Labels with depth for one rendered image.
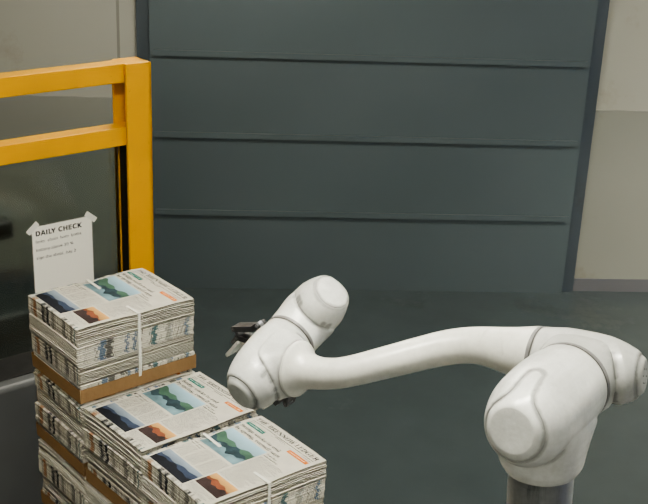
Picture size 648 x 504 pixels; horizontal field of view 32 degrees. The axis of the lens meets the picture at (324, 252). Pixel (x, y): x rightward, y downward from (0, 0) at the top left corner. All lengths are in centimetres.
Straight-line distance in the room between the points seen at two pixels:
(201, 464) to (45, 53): 381
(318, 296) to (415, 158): 437
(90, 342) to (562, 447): 171
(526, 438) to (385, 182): 483
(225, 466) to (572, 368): 135
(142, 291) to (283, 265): 331
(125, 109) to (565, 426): 223
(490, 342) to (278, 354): 37
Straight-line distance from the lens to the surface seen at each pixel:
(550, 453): 167
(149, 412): 311
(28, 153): 347
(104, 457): 312
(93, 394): 317
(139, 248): 374
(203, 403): 314
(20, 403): 391
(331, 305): 206
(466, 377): 571
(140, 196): 368
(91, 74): 351
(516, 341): 189
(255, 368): 199
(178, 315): 323
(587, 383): 173
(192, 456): 292
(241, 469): 287
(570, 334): 185
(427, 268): 663
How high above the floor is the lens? 258
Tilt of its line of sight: 21 degrees down
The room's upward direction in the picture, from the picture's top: 2 degrees clockwise
